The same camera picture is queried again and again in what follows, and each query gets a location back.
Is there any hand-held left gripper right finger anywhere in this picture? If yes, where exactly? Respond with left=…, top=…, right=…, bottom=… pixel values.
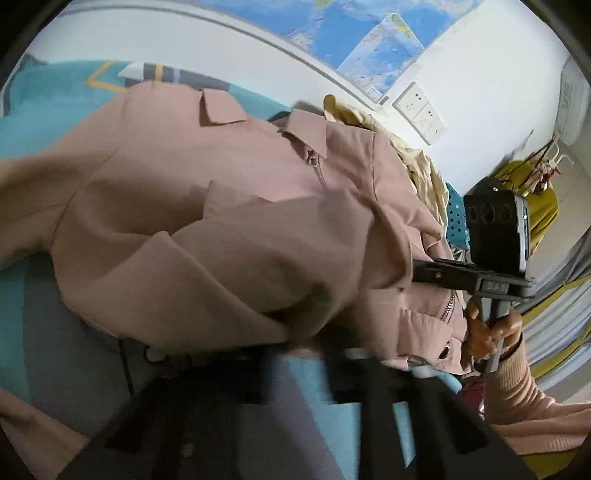
left=330, top=348, right=539, bottom=480

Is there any blue perforated plastic basket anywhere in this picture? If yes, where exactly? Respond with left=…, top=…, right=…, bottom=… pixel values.
left=444, top=182, right=472, bottom=253

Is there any person's right forearm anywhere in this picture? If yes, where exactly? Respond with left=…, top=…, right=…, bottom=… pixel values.
left=480, top=330, right=591, bottom=459

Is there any large blue wall map poster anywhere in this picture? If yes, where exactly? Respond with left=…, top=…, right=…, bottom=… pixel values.
left=221, top=0, right=400, bottom=52

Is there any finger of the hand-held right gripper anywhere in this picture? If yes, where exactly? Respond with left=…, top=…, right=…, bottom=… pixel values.
left=412, top=259, right=481, bottom=292

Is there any white clothes hanger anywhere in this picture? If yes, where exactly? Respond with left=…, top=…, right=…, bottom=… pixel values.
left=522, top=134, right=576, bottom=195

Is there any white wall appliance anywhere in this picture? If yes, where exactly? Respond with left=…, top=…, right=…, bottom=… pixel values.
left=555, top=59, right=591, bottom=145

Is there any yellow-green cloth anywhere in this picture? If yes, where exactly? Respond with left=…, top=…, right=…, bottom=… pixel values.
left=492, top=159, right=560, bottom=260

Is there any pink jacket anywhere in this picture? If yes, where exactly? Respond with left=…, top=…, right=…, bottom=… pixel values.
left=0, top=80, right=476, bottom=376

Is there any person's right hand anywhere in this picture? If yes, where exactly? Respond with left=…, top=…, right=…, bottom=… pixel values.
left=463, top=300, right=525, bottom=370

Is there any grey striped cloth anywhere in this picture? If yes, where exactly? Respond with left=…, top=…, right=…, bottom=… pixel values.
left=517, top=240, right=591, bottom=386

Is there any barcoded wall map poster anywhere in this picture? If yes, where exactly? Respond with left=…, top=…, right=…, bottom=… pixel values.
left=336, top=13, right=426, bottom=106

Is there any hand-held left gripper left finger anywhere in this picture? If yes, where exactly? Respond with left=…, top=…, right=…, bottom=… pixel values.
left=83, top=344, right=280, bottom=480

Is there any teal patterned bedsheet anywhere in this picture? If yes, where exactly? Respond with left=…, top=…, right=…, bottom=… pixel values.
left=0, top=59, right=465, bottom=480

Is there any white wall socket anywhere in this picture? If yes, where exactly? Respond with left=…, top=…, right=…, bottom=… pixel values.
left=412, top=104, right=448, bottom=145
left=392, top=82, right=432, bottom=116

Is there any cream jacket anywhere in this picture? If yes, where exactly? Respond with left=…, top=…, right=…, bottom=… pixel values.
left=323, top=95, right=452, bottom=223

